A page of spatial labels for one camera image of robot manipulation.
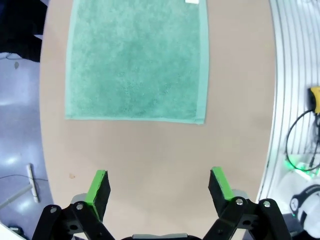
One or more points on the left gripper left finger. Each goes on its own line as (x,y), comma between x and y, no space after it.
(98,190)

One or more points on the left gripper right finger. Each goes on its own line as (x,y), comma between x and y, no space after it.
(220,187)

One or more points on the green terry towel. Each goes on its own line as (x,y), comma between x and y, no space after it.
(135,62)

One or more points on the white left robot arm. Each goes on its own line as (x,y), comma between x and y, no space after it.
(308,212)

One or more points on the white power strip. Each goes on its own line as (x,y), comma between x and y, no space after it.
(33,183)

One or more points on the grey floor bar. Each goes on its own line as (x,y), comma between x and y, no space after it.
(15,197)

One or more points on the yellow control box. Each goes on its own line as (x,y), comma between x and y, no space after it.
(316,100)

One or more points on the person in navy coat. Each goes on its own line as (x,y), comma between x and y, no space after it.
(20,25)

